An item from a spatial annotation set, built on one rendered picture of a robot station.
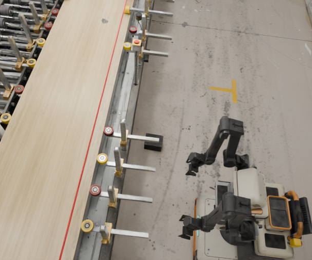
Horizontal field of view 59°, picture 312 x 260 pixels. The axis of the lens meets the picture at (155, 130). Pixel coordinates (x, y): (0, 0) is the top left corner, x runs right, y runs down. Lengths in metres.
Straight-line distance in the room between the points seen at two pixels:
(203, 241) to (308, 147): 1.87
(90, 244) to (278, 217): 1.38
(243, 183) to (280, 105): 2.44
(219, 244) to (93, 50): 2.14
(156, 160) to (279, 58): 2.52
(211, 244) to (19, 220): 1.57
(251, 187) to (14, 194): 1.57
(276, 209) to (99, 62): 1.95
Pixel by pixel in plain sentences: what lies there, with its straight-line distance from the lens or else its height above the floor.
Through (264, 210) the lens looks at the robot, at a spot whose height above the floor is 1.24.
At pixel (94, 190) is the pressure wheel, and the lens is 2.07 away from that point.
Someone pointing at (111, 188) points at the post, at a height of 1.11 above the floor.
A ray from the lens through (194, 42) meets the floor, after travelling 4.43.
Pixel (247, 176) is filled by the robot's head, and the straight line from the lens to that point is 1.73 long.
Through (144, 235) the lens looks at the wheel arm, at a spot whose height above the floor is 0.83.
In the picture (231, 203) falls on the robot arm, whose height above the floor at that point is 1.63.
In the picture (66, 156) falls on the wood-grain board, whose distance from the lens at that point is 2.22.
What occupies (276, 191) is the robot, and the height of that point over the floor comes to 0.81.
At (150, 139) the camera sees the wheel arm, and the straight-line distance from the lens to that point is 2.29.
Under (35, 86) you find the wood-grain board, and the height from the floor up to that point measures 0.90.
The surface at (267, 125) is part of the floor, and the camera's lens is 3.77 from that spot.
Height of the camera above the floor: 2.85
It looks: 59 degrees down
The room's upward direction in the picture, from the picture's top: 8 degrees clockwise
